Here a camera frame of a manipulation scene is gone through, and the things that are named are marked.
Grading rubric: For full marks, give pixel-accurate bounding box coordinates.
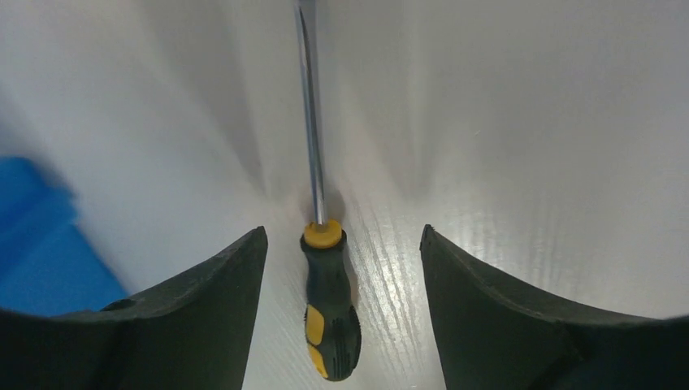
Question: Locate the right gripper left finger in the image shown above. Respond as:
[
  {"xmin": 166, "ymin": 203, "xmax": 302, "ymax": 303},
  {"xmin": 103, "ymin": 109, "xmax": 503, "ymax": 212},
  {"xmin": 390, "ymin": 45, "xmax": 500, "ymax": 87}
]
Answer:
[{"xmin": 1, "ymin": 227, "xmax": 268, "ymax": 389}]

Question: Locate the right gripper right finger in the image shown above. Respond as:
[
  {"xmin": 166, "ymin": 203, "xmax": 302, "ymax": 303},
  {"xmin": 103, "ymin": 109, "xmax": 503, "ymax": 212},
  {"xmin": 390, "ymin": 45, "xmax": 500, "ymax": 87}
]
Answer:
[{"xmin": 420, "ymin": 226, "xmax": 688, "ymax": 389}]

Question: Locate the black yellow handled screwdriver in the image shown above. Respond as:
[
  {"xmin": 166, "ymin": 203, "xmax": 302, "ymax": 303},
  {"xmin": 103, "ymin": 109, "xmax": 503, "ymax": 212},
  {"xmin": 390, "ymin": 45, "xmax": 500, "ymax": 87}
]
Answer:
[{"xmin": 294, "ymin": 1, "xmax": 362, "ymax": 382}]

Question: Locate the blue plastic bin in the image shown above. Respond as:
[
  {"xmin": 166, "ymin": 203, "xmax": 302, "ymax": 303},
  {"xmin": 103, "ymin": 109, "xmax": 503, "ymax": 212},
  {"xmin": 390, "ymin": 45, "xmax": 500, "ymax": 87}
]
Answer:
[{"xmin": 1, "ymin": 157, "xmax": 127, "ymax": 316}]

